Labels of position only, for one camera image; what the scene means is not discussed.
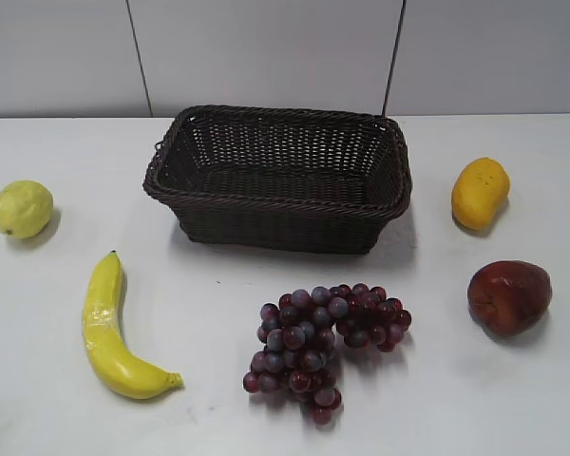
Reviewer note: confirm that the dark brown wicker basket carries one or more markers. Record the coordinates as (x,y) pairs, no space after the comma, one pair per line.
(289,179)

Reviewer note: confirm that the red grape bunch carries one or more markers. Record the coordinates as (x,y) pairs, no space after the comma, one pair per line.
(298,336)

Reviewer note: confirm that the dark red apple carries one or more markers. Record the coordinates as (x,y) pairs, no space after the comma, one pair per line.
(509,297)

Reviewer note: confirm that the yellow lemon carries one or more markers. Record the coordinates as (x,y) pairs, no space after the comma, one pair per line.
(26,207)

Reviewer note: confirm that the yellow banana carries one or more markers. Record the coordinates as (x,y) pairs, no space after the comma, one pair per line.
(115,365)

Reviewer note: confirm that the orange yellow mango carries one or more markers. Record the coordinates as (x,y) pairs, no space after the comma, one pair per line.
(479,193)

